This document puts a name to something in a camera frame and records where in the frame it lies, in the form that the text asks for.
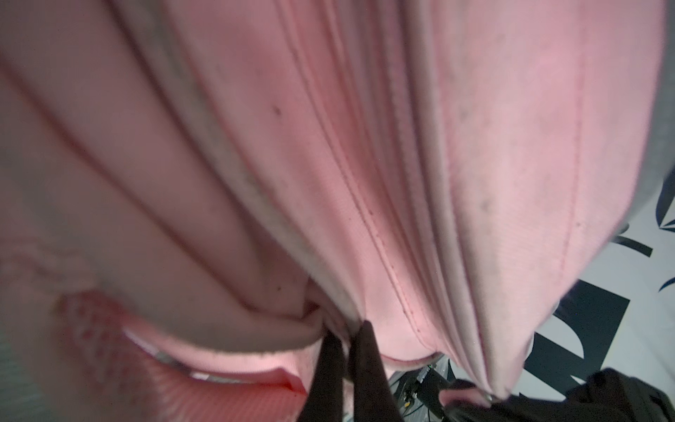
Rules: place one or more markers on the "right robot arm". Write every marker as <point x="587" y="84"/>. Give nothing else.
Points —
<point x="607" y="395"/>

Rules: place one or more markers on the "pink student backpack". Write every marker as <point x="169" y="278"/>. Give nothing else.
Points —
<point x="194" y="193"/>

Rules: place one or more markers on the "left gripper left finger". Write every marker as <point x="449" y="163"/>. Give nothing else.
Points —
<point x="325" y="401"/>

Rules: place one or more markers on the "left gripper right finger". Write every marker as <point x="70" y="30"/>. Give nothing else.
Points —
<point x="372" y="397"/>

